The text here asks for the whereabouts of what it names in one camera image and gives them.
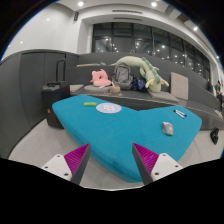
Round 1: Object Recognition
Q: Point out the dark blue bag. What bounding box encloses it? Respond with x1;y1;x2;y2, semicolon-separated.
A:
131;77;145;91

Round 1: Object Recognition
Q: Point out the black speaker trolley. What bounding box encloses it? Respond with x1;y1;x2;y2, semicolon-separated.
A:
41;58;70;129

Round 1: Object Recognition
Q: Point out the green dragon plush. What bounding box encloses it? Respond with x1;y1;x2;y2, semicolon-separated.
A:
115;56;169;93

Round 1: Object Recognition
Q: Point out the grey computer mouse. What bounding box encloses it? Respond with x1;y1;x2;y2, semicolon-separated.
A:
162;122;174;136

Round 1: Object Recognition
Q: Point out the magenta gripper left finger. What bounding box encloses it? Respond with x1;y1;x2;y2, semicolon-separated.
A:
41;143;92;186

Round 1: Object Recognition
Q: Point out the small brown cup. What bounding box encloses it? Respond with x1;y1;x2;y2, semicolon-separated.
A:
110;86;121;93

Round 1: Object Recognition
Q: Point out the pink plush toy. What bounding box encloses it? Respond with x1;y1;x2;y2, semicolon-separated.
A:
91;69;111;86

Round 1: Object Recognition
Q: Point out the green marker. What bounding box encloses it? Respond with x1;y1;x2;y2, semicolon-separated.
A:
83;102;97;106

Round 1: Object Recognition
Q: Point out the black object on floor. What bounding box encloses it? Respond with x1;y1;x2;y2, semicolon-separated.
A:
210;127;219;144

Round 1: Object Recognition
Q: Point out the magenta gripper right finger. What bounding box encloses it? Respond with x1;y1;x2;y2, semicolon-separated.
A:
131;142;184;185

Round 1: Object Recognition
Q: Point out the flat grey seat cushion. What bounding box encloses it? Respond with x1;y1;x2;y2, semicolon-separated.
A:
148;91;179;103

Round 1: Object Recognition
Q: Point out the round grey seat cushion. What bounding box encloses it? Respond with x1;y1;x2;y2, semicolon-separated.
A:
84;85;110;93

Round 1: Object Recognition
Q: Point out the round white mouse pad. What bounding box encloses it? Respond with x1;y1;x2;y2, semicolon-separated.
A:
96;103;122;114

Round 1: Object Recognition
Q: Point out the grey backpack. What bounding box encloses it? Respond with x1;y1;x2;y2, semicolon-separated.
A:
112;63;133;90

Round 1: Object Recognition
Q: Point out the turquoise felt table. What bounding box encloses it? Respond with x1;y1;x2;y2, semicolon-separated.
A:
52;95;202;183

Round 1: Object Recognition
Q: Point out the blue white marker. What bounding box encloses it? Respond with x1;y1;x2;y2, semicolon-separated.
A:
174;110;187;119

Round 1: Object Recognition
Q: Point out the grey square cushion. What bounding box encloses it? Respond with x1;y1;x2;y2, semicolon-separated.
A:
170;72;189;100

